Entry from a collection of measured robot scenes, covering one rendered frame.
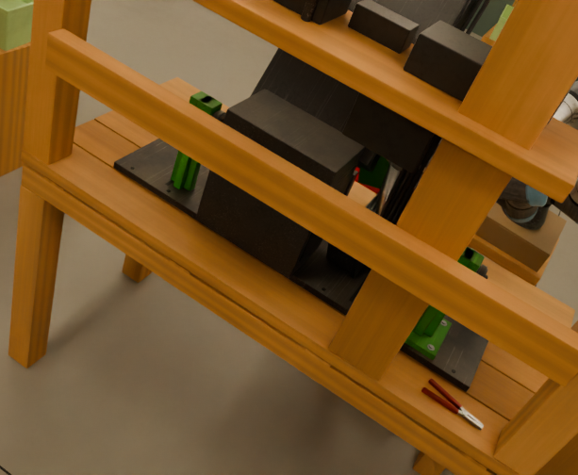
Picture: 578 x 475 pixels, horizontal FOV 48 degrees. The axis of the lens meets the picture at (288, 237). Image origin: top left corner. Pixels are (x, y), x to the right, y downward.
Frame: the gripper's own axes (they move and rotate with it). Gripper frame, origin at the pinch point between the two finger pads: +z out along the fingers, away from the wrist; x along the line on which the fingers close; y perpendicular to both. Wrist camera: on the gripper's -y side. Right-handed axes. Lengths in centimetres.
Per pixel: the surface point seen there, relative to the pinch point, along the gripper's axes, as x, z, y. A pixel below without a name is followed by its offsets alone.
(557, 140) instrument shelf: 31.5, -35.8, 2.3
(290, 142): 21.0, 19.7, -4.8
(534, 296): -53, -37, -14
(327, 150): 15.5, 12.8, -3.2
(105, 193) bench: 14, 69, -26
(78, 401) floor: -41, 94, -91
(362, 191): -42.4, 20.1, 2.9
